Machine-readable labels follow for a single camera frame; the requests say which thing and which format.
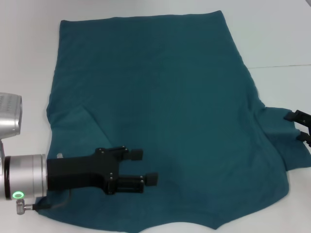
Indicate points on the teal blue shirt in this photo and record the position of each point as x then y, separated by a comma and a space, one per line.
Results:
158, 85

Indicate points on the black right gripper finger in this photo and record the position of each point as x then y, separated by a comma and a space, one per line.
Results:
300, 116
305, 138

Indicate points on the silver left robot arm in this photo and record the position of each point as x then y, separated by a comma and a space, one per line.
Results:
24, 174

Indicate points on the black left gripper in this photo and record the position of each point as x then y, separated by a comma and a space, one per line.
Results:
77, 170

